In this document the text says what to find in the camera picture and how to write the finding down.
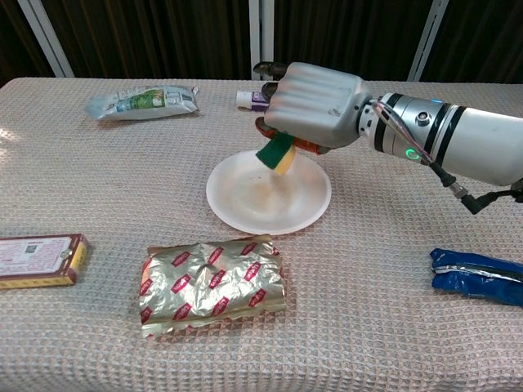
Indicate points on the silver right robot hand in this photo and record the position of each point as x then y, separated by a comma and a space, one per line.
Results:
312, 105

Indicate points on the green yellow sponge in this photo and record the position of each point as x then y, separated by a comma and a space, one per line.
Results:
275, 153

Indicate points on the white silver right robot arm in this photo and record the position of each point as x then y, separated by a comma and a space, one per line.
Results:
461, 136

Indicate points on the white round plate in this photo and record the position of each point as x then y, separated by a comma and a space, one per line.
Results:
261, 200

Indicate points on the white purple toothpaste tube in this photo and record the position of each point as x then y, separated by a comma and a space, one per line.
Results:
250, 100

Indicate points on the dark pleated curtain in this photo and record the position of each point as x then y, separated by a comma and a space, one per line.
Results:
163, 36

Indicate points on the white green snack bag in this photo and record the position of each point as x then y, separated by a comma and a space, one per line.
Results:
143, 102

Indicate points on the gold red foil packet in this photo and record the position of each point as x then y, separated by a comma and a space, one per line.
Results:
212, 281

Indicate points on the blue plastic snack bag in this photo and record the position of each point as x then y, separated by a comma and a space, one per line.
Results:
478, 277

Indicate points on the beige waffle tablecloth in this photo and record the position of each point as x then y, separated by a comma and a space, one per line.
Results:
81, 183

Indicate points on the red yellow cardboard box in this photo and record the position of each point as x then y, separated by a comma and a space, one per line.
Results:
38, 261

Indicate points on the white metal frame bar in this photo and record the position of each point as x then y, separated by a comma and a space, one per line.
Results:
260, 38
47, 36
429, 38

